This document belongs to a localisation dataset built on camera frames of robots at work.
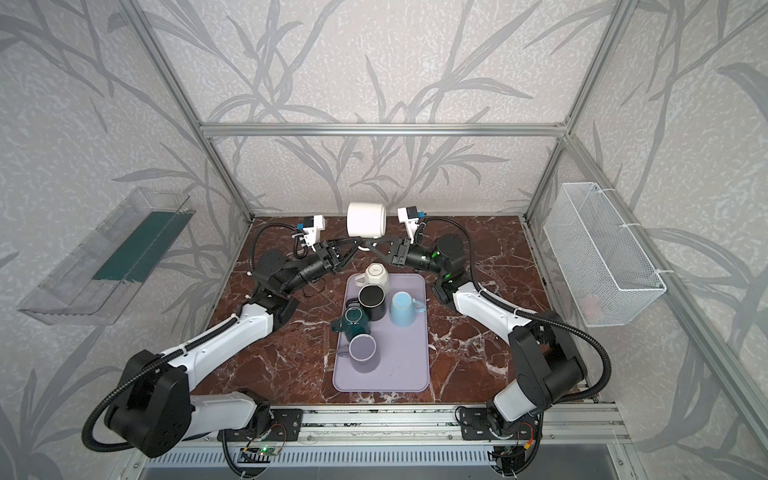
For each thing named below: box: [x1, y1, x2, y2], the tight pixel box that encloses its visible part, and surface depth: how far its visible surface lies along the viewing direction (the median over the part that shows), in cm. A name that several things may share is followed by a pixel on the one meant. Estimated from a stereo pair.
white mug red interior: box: [346, 202, 387, 239], surface depth 68 cm
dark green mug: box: [332, 306, 371, 342], surface depth 83 cm
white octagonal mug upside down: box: [354, 262, 388, 289], surface depth 93 cm
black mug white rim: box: [357, 284, 386, 321], surface depth 89 cm
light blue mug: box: [390, 291, 426, 328], surface depth 88 cm
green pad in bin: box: [92, 210, 196, 283], surface depth 69 cm
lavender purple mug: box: [338, 333, 381, 374], surface depth 80 cm
